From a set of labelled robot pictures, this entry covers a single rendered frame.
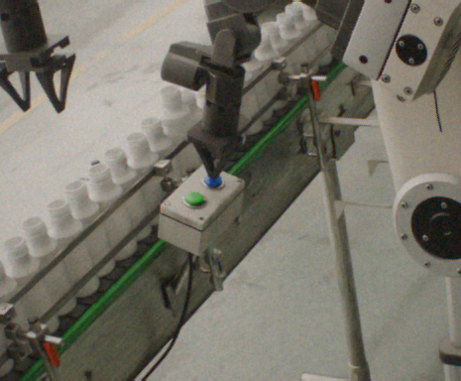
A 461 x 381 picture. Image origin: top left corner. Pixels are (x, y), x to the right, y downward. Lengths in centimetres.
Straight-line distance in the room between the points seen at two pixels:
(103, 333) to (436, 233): 63
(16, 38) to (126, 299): 59
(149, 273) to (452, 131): 73
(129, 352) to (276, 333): 152
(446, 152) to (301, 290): 221
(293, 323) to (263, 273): 34
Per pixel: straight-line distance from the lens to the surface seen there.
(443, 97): 128
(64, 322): 172
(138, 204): 185
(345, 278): 266
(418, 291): 339
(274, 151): 218
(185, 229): 171
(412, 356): 311
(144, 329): 186
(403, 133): 133
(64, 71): 142
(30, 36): 139
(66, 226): 171
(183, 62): 166
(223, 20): 162
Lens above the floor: 190
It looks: 27 degrees down
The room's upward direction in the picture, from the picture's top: 13 degrees counter-clockwise
